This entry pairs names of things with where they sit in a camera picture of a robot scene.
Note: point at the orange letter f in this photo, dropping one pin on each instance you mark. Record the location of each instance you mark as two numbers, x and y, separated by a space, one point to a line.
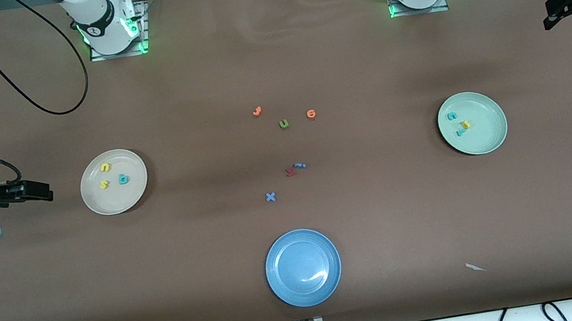
257 111

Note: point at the light green plate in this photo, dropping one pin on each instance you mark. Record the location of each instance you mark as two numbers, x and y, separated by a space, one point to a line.
487 132

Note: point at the blue plate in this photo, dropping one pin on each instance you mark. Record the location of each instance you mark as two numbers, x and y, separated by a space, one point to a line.
303 267

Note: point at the yellow letter d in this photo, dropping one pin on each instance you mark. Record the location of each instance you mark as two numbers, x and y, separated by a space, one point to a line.
465 124

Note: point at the teal letter l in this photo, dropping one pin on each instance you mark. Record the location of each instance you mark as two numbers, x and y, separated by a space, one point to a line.
460 132

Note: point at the blue letter x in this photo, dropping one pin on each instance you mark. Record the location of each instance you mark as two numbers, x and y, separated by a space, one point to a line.
270 197

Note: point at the teal letter b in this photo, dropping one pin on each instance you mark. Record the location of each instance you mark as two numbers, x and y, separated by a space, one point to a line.
123 179

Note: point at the green letter u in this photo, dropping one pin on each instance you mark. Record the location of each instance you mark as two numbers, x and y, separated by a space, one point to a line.
282 124

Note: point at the brown table cover sheet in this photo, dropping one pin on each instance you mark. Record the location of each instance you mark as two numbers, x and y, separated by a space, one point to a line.
446 215

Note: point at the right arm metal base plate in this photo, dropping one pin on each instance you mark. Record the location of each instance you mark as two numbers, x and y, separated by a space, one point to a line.
97 57

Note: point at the red letter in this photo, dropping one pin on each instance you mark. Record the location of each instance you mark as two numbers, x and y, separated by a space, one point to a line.
290 172

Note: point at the blue letter i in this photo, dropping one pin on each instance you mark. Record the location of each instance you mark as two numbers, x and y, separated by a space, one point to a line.
299 166

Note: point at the white paper scrap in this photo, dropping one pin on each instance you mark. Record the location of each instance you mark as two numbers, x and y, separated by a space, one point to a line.
475 267

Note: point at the orange letter o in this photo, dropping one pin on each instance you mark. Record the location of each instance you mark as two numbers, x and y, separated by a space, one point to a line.
308 115

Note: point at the beige brown plate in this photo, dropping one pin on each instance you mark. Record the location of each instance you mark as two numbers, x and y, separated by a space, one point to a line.
127 199

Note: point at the yellow letter s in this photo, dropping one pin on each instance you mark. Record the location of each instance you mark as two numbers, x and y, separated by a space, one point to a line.
103 184

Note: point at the yellow letter u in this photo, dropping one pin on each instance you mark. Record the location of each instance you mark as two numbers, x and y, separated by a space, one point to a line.
105 167

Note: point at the teal letter c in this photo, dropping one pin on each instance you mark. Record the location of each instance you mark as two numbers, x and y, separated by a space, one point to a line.
449 116

